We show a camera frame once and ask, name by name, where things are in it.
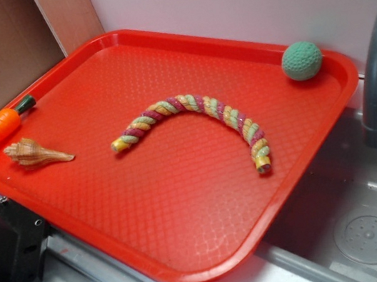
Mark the red plastic tray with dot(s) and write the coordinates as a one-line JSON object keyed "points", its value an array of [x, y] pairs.
{"points": [[185, 204]]}

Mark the green textured ball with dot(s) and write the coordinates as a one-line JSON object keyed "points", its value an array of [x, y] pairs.
{"points": [[301, 61]]}

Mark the tan spiral seashell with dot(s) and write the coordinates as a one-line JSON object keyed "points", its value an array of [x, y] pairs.
{"points": [[31, 154]]}

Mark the grey toy sink basin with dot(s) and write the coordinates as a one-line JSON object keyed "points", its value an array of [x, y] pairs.
{"points": [[327, 229]]}

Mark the multicolour twisted rope toy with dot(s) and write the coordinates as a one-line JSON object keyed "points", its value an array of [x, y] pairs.
{"points": [[249, 131]]}

